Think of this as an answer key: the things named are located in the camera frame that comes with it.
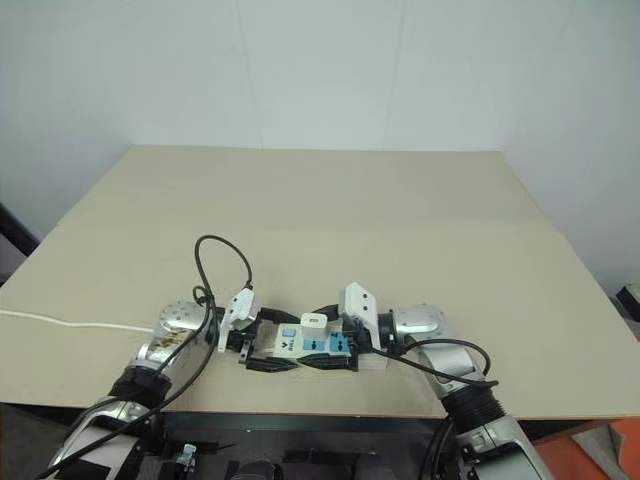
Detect black frame under table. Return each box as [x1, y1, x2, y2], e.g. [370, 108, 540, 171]
[158, 411, 454, 480]

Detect white power strip blue sockets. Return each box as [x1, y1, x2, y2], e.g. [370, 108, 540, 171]
[249, 318, 390, 372]

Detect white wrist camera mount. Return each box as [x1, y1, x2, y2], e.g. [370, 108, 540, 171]
[216, 288, 263, 354]
[336, 281, 383, 350]

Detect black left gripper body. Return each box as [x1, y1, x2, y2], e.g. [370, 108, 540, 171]
[226, 307, 270, 368]

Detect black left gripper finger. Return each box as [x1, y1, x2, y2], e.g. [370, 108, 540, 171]
[244, 356, 302, 376]
[259, 306, 305, 327]

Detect dark grey box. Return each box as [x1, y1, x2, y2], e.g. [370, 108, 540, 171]
[614, 281, 640, 324]

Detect small metal clip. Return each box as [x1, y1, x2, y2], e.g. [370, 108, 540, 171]
[175, 443, 199, 473]

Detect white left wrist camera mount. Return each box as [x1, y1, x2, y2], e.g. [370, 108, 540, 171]
[216, 288, 263, 354]

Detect white power strip cord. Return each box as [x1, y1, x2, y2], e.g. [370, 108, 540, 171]
[0, 308, 157, 335]

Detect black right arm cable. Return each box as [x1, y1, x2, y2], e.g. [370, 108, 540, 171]
[372, 338, 501, 480]

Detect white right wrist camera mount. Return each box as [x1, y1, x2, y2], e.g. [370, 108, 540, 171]
[336, 281, 383, 350]

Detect white charger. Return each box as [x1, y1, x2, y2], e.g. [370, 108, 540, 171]
[298, 311, 329, 347]

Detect dark rounded shape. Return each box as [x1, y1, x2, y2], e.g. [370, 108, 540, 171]
[233, 458, 282, 480]

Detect dark furniture piece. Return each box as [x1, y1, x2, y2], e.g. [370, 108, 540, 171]
[0, 199, 42, 282]

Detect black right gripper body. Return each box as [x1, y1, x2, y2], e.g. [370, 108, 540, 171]
[339, 315, 362, 372]

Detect orange board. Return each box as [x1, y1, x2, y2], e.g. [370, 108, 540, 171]
[528, 416, 640, 480]

